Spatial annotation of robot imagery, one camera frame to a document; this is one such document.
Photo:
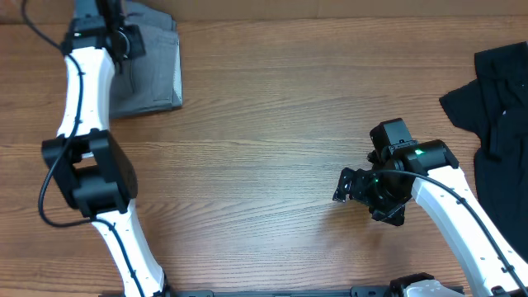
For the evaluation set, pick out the black shirt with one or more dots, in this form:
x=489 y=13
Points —
x=494 y=107

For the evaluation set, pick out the grey shorts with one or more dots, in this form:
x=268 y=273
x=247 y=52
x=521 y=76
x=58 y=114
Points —
x=153 y=82

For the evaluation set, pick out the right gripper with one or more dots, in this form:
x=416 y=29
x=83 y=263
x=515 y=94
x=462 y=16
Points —
x=348 y=186

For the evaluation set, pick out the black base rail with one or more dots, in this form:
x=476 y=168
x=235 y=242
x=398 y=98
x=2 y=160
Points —
x=355 y=291

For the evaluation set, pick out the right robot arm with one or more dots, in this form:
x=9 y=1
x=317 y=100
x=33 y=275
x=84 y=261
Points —
x=430 y=174

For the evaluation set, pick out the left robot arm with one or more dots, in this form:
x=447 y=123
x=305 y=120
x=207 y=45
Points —
x=92 y=172

